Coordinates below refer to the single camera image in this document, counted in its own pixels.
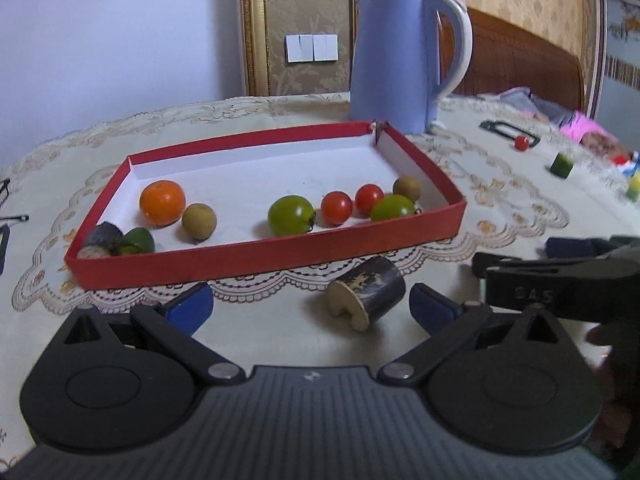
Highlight dark sugarcane piece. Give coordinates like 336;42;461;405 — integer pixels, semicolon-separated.
77;222;124;259
324;256;407;333

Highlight green lime wedge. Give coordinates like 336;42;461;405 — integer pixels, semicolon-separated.
118;228;155;256

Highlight green tomato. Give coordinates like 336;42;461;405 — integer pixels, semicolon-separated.
268;195;316;236
370;194;416;222

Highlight brown longan fruit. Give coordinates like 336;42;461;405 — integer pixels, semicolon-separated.
393;176;422;203

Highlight tan longan fruit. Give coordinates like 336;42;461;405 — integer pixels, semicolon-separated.
181;203;217;242

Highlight orange tangerine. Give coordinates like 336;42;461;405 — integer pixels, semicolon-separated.
139;180;186;228

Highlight green cucumber piece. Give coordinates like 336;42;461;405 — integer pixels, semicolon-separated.
549;152;574;179

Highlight yellow green toy piece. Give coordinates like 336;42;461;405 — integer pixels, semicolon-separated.
625;172;640;203

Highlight small red cherry tomato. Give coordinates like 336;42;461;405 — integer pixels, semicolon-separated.
514;136;529;152

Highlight pink bedding clothes pile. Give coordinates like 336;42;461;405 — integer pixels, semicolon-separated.
480;87;639;177

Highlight red shallow box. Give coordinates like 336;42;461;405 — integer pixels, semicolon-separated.
65;122;466;289

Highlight wardrobe sliding door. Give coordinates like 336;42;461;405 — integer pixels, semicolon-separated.
593;0;640;150

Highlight black eyeglasses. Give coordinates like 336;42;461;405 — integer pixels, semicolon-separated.
0;178;29;222

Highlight wooden headboard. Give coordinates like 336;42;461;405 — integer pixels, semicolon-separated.
454;9;586;110

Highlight blue electric kettle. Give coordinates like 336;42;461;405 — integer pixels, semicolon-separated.
348;0;473;134

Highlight black rectangular frame right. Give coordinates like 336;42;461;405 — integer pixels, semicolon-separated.
478;120;540;148

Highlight black rectangular frame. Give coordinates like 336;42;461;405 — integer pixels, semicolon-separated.
0;224;10;275
478;120;540;148

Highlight black rectangular frame left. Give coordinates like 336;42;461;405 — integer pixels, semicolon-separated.
0;224;10;275

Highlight white wall switch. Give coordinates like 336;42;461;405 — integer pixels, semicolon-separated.
285;34;340;63

